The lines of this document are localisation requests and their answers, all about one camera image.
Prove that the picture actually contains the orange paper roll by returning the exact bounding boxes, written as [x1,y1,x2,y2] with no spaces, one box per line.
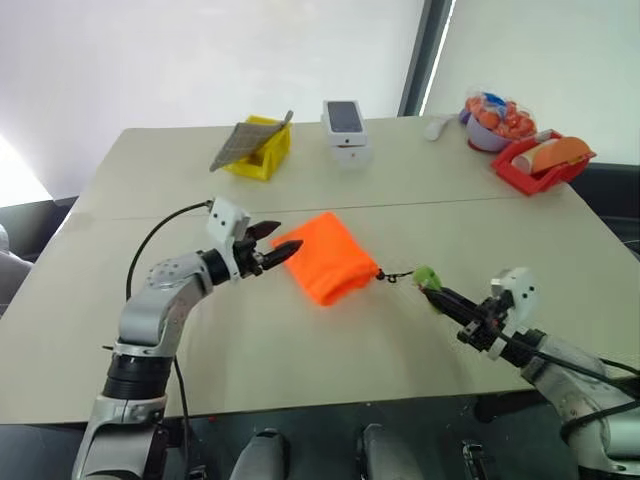
[514,136,594,176]

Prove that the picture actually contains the purple bowl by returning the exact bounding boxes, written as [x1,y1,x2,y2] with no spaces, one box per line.
[457,110,517,154]

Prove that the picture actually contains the grey rounded shape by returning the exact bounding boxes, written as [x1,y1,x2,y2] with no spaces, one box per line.
[233,427,292,480]

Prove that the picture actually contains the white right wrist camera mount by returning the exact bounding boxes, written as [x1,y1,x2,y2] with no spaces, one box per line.
[487,266,542,361]

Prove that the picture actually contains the bowl of orange items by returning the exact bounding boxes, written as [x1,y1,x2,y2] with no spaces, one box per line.
[464,84,538,142]

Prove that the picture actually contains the dark window frame post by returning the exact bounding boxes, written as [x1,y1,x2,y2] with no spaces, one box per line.
[396,0,455,119]

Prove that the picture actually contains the white smartphone box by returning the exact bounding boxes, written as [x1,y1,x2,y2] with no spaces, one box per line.
[321,99,370,149]

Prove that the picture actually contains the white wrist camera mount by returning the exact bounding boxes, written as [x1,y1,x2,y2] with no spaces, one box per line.
[206,196,252,284]
[487,266,542,361]

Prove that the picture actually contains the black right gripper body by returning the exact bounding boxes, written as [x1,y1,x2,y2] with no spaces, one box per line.
[456,294,515,354]

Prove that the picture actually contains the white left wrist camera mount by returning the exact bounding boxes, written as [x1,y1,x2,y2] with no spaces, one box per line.
[206,196,252,284]

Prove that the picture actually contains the green drawstring tag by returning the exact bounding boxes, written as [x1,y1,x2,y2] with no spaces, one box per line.
[411,265,447,316]

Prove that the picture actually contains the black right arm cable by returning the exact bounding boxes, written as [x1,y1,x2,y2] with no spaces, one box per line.
[492,329,640,444]

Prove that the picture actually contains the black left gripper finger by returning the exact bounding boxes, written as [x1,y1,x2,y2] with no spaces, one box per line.
[249,219,283,242]
[262,239,305,272]

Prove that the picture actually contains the black metal clamp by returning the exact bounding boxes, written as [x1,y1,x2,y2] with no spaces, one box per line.
[460,438,497,480]

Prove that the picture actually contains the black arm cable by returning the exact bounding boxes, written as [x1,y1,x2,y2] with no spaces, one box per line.
[125,199,216,480]
[492,329,640,444]

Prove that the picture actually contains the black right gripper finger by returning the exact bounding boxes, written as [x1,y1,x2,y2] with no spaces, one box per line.
[423,286,485,317]
[428,298,476,331]

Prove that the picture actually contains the yellow plastic bin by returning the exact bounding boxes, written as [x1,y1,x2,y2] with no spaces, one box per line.
[221,114,294,181]

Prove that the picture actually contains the red plastic bin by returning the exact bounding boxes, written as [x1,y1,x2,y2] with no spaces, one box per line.
[490,133,598,197]

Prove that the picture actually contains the grey woven mat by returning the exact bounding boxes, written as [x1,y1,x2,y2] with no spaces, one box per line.
[208,109,295,173]

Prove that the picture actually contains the white tube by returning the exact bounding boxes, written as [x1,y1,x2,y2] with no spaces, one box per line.
[424,113,459,144]

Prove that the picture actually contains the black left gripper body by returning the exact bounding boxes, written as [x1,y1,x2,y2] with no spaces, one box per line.
[231,223,268,279]

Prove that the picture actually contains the black pouch drawstring cord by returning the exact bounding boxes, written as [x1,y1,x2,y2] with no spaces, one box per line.
[374,268,417,285]

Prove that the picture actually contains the orange fabric pouch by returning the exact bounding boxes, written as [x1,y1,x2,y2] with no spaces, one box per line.
[270,211,381,307]

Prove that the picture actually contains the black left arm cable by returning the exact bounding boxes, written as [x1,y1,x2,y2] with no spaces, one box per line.
[125,199,216,480]

